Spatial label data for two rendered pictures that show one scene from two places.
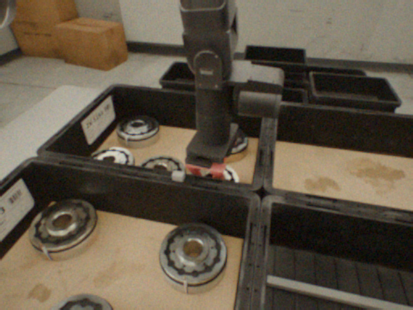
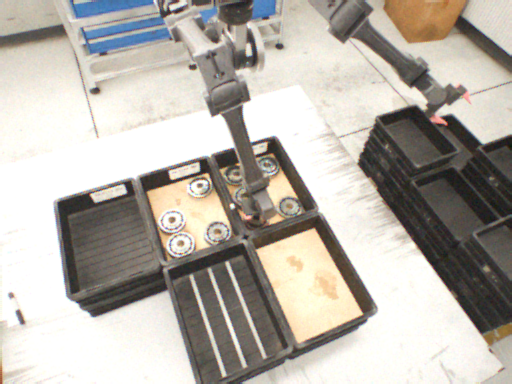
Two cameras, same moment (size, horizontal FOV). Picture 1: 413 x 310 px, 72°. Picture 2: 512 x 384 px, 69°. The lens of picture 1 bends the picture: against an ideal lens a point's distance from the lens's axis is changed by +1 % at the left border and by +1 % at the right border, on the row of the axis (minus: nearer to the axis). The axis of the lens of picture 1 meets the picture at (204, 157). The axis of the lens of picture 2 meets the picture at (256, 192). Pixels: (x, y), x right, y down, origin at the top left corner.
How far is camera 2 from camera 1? 1.02 m
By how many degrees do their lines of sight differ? 37
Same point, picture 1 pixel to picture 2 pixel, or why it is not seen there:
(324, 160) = (317, 258)
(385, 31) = not seen: outside the picture
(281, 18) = not seen: outside the picture
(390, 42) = not seen: outside the picture
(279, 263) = (237, 263)
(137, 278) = (200, 223)
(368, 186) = (311, 284)
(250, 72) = (262, 198)
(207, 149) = (247, 207)
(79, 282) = (187, 209)
